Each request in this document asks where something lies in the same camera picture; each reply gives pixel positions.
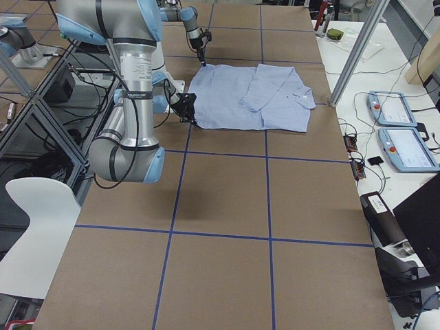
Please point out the upper blue teach pendant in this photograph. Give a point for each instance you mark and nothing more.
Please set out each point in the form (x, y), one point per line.
(390, 109)

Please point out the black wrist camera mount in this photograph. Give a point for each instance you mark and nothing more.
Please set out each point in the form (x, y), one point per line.
(206, 35)
(187, 99)

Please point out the lower black usb hub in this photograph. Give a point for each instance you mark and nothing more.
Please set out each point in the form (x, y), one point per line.
(358, 169)

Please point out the upper black usb hub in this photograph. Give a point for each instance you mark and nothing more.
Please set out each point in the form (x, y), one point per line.
(350, 142)

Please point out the aluminium frame post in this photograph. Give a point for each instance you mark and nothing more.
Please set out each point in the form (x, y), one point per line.
(356, 53)

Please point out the lower blue teach pendant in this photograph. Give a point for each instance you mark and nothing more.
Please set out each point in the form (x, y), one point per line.
(406, 150)

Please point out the black usb hub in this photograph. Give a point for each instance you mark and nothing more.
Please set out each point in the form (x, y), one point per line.
(350, 142)
(358, 169)

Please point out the blue teach pendant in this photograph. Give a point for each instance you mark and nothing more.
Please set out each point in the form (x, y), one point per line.
(406, 150)
(390, 109)

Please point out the green pouch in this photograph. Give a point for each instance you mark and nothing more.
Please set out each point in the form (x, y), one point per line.
(335, 34)

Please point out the small black phone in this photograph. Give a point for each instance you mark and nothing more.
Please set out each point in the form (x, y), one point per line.
(373, 161)

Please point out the black monitor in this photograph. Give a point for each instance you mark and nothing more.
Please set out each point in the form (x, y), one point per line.
(418, 218)

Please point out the black labelled box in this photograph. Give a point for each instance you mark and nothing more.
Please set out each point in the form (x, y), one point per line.
(381, 219)

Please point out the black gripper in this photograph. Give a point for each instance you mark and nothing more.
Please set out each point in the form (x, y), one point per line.
(198, 44)
(182, 107)

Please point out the white chair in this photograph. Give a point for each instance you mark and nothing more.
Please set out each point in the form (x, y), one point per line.
(29, 267)

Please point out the light blue striped shirt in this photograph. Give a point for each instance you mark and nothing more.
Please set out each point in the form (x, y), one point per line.
(251, 98)

